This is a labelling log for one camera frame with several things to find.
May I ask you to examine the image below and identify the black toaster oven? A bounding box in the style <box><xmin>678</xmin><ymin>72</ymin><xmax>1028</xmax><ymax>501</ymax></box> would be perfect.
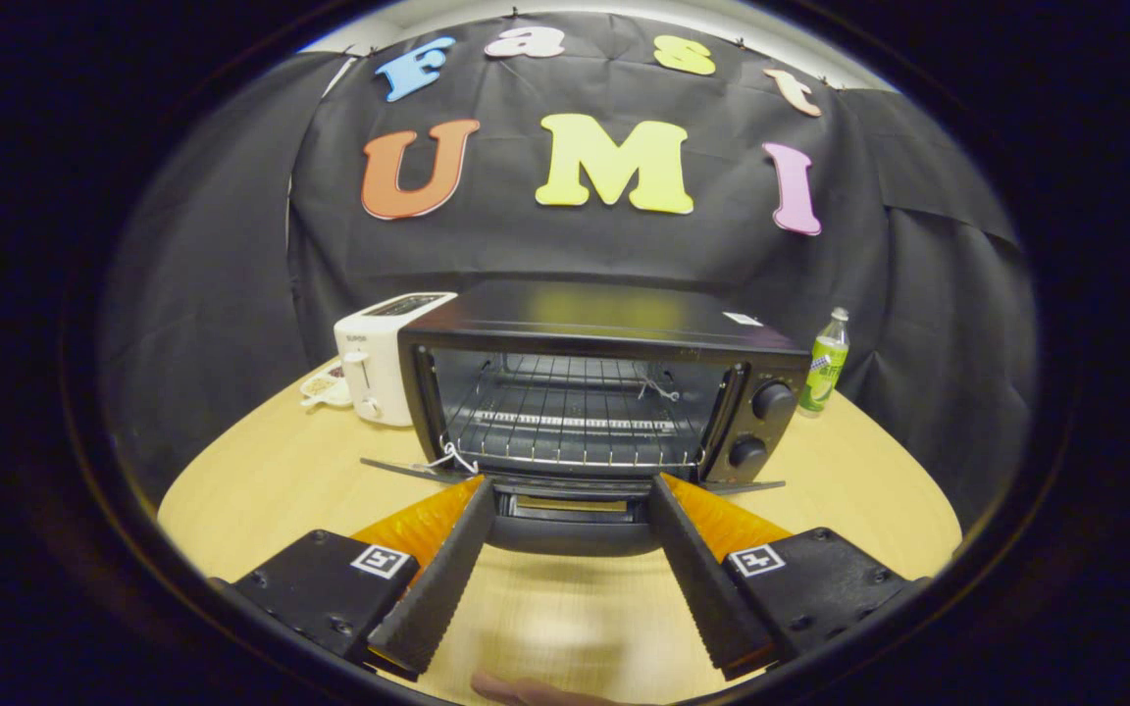
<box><xmin>361</xmin><ymin>279</ymin><xmax>813</xmax><ymax>558</ymax></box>

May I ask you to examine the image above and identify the green drink bottle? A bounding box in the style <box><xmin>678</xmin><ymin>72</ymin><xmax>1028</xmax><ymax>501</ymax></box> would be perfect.
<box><xmin>797</xmin><ymin>307</ymin><xmax>850</xmax><ymax>418</ymax></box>

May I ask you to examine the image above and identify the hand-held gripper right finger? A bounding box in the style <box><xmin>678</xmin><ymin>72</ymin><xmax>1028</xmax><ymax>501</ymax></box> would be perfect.
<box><xmin>647</xmin><ymin>474</ymin><xmax>929</xmax><ymax>681</ymax></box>

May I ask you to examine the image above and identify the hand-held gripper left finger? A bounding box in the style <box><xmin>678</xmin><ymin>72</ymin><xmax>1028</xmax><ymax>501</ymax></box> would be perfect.
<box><xmin>217</xmin><ymin>476</ymin><xmax>495</xmax><ymax>680</ymax></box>

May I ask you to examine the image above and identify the small white patterned dish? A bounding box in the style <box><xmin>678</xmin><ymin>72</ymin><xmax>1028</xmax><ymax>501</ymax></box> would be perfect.
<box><xmin>298</xmin><ymin>365</ymin><xmax>355</xmax><ymax>409</ymax></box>

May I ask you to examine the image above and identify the white bread toaster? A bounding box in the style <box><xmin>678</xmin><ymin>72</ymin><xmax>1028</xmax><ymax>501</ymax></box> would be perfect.
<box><xmin>334</xmin><ymin>291</ymin><xmax>458</xmax><ymax>428</ymax></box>

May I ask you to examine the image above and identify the black backdrop cloth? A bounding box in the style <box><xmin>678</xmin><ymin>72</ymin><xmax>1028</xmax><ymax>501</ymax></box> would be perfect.
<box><xmin>99</xmin><ymin>10</ymin><xmax>1042</xmax><ymax>521</ymax></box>

